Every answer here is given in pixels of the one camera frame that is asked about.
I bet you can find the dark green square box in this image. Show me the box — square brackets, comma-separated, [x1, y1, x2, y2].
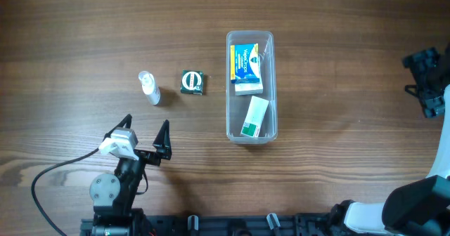
[180, 70, 204, 95]

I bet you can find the white spray bottle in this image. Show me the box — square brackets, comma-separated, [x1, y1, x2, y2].
[139, 71, 161, 105]

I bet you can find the white medicine box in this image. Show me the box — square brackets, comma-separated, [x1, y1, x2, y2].
[234, 82, 264, 96]

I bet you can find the clear plastic container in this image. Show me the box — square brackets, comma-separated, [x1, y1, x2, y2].
[226, 30, 278, 145]

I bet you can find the black left camera cable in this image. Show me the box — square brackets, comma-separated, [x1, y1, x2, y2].
[30, 147, 101, 236]

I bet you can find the blue VapoDrops lozenge box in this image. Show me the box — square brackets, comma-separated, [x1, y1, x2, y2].
[230, 44, 261, 84]

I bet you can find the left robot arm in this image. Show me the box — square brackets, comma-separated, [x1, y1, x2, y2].
[89, 114, 172, 236]

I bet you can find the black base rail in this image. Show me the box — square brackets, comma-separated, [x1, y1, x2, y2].
[80, 213, 346, 236]

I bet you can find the white green Panadol box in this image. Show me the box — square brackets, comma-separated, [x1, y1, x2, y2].
[240, 96, 269, 138]

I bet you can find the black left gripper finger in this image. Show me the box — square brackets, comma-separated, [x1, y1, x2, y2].
[103, 114, 132, 139]
[153, 119, 172, 160]

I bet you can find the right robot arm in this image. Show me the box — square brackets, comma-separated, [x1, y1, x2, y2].
[326, 48, 449, 235]

